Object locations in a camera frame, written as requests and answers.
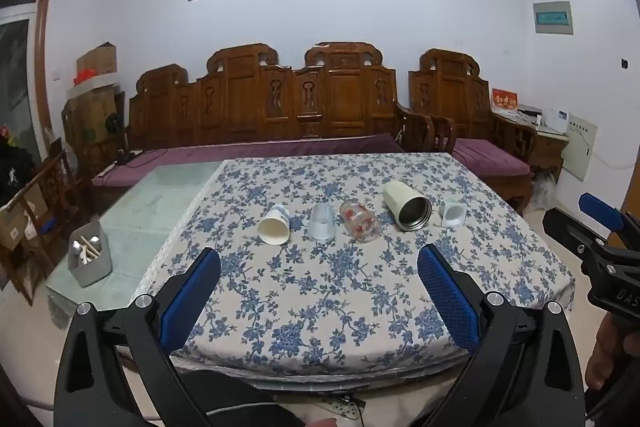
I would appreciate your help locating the white desktop device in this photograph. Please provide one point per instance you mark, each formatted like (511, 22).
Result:
(556, 120)

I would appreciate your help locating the wooden side table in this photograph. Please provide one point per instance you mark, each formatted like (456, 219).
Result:
(547, 149)

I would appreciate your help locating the glass cup red print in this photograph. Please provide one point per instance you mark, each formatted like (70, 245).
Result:
(359, 220)

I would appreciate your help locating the wooden utensil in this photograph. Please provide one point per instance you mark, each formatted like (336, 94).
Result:
(91, 246)

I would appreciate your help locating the cream steel tumbler cup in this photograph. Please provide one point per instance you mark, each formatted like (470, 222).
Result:
(407, 205)

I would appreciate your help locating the dark wooden chair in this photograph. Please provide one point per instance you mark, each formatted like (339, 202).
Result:
(47, 202)

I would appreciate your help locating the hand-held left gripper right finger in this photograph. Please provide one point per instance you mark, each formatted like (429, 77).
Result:
(447, 302)

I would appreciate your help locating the clear plastic cup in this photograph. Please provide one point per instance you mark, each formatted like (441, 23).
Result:
(321, 223)

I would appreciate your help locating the red gift box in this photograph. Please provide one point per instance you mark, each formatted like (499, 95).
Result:
(506, 100)

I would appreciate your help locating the blue floral tablecloth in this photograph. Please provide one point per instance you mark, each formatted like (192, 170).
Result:
(300, 302)

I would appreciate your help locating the carved wooden sofa bench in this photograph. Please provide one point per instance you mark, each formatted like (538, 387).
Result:
(280, 107)

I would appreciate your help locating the stack of large cardboard boxes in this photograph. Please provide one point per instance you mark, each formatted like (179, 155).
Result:
(92, 114)

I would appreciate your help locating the short purple seat cushion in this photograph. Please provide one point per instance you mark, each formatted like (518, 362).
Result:
(487, 157)

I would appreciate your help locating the wooden door frame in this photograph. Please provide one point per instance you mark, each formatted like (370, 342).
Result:
(46, 57)

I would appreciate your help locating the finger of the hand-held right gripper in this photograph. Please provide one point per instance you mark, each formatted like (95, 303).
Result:
(570, 231)
(599, 208)

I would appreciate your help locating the white plastic bag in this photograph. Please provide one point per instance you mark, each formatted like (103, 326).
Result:
(544, 192)

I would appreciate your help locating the green wall panel box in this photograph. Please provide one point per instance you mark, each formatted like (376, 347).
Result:
(552, 18)

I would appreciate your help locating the small cardboard box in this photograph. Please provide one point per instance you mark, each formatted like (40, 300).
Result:
(99, 59)

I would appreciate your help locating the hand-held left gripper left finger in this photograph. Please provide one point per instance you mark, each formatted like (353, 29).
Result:
(192, 302)

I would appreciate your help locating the grey utensil container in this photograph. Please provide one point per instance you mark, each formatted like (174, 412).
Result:
(92, 264)

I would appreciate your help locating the carved wooden armchair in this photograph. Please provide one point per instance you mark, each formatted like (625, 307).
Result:
(460, 97)

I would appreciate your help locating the long purple seat cushion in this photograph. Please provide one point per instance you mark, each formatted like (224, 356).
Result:
(240, 154)

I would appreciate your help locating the person's right hand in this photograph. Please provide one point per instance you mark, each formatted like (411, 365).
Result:
(602, 357)

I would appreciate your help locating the small white cup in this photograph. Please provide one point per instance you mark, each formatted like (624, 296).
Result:
(451, 213)

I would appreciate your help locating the white power strip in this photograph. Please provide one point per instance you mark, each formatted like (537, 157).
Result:
(345, 408)

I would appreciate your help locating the white paper cup blue print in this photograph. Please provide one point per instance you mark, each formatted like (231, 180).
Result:
(274, 229)

